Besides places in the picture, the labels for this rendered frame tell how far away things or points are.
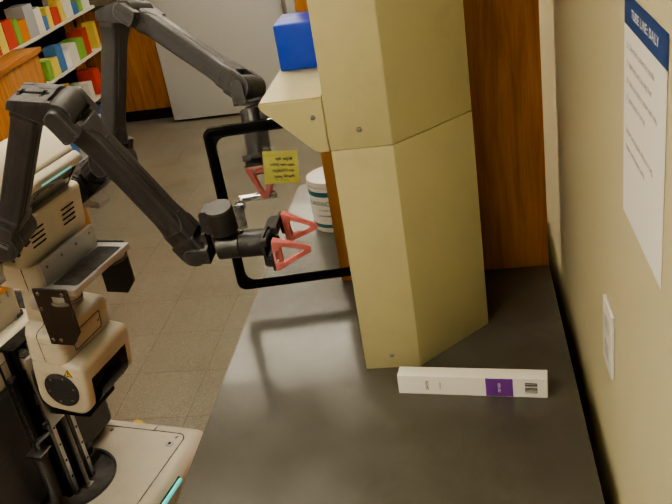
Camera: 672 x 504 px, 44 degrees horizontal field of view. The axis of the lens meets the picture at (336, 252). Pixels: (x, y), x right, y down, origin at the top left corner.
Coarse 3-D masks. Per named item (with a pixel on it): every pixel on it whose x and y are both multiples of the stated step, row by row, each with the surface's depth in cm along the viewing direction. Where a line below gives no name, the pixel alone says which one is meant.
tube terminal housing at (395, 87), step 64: (320, 0) 134; (384, 0) 134; (448, 0) 142; (320, 64) 138; (384, 64) 138; (448, 64) 147; (384, 128) 143; (448, 128) 151; (384, 192) 148; (448, 192) 156; (384, 256) 154; (448, 256) 161; (384, 320) 161; (448, 320) 166
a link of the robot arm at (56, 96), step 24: (24, 96) 155; (48, 96) 155; (72, 96) 156; (24, 120) 157; (72, 120) 155; (24, 144) 162; (24, 168) 165; (24, 192) 170; (0, 216) 174; (24, 216) 175; (0, 240) 175
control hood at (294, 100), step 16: (288, 80) 154; (304, 80) 152; (272, 96) 146; (288, 96) 144; (304, 96) 143; (320, 96) 142; (272, 112) 143; (288, 112) 143; (304, 112) 143; (320, 112) 142; (288, 128) 144; (304, 128) 144; (320, 128) 144; (320, 144) 145
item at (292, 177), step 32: (224, 160) 179; (256, 160) 179; (288, 160) 179; (320, 160) 179; (256, 192) 182; (288, 192) 182; (320, 192) 182; (256, 224) 186; (320, 224) 186; (256, 256) 190; (288, 256) 190; (320, 256) 190
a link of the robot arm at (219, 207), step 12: (204, 204) 168; (216, 204) 167; (228, 204) 167; (204, 216) 166; (216, 216) 165; (228, 216) 166; (204, 228) 168; (216, 228) 167; (228, 228) 167; (204, 240) 169; (192, 252) 170; (204, 252) 170
